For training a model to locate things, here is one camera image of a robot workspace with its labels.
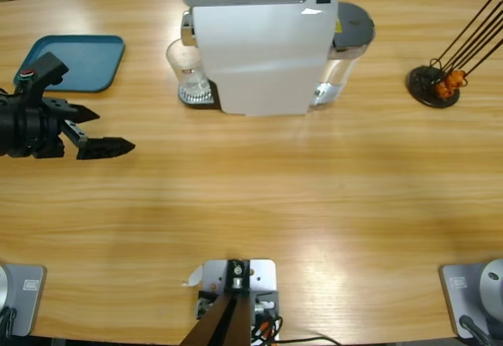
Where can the dark camera post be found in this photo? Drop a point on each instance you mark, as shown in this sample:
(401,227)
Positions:
(224,322)

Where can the blue plastic tray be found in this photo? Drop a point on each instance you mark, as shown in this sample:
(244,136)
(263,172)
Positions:
(90,59)

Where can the white tape tab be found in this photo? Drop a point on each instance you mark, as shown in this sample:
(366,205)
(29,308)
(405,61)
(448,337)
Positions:
(194,277)

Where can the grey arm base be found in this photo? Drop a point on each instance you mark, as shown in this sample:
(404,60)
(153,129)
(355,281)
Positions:
(27,295)
(457,295)

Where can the chrome slotted drip tray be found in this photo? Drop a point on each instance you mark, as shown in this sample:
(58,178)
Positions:
(196,96)

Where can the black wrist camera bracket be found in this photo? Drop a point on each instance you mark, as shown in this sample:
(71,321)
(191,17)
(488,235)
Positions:
(43,68)

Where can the clear water tank black lid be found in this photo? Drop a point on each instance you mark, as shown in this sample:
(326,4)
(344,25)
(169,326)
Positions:
(353,23)

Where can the clear glass cup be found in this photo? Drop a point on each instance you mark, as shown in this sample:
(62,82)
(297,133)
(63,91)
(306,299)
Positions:
(184,63)

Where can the black capsule holder with rods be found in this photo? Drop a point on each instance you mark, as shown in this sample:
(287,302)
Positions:
(422,82)

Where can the white capsule coffee machine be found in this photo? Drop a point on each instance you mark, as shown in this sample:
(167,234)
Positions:
(259,55)

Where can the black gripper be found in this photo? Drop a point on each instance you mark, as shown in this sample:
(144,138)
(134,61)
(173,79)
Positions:
(27,126)

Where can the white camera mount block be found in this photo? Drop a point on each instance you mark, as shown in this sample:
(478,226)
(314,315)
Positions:
(261,273)

